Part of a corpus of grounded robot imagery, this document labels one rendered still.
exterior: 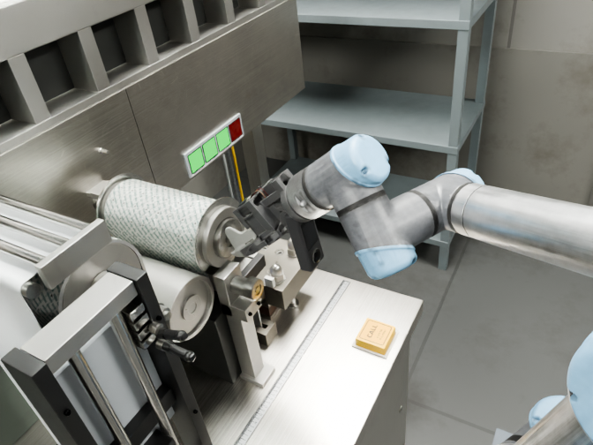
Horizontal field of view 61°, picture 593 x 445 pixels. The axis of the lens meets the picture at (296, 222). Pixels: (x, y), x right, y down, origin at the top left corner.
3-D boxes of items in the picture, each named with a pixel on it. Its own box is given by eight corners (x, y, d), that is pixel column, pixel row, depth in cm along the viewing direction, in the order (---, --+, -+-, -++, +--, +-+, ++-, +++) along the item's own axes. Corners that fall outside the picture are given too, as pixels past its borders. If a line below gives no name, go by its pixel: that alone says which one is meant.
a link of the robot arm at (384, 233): (449, 245, 70) (413, 174, 70) (386, 280, 65) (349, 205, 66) (419, 254, 77) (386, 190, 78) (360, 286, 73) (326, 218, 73)
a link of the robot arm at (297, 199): (347, 192, 79) (323, 222, 73) (328, 204, 82) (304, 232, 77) (317, 155, 77) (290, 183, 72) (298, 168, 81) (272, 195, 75)
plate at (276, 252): (285, 310, 115) (281, 291, 112) (155, 265, 133) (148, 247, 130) (317, 267, 126) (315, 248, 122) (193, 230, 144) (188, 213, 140)
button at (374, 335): (384, 356, 111) (384, 349, 109) (355, 345, 114) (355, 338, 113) (395, 333, 116) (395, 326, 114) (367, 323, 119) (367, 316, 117)
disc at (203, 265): (206, 290, 93) (186, 229, 84) (205, 290, 94) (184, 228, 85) (251, 242, 103) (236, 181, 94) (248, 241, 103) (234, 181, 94)
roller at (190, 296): (179, 354, 90) (161, 307, 82) (82, 311, 101) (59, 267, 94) (219, 308, 98) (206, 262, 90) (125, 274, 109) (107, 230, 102)
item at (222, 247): (233, 210, 91) (247, 233, 97) (224, 208, 92) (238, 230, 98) (212, 245, 88) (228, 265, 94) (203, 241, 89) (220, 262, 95)
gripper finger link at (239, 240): (215, 234, 92) (246, 211, 87) (237, 258, 93) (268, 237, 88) (206, 243, 90) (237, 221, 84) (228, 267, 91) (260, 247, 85)
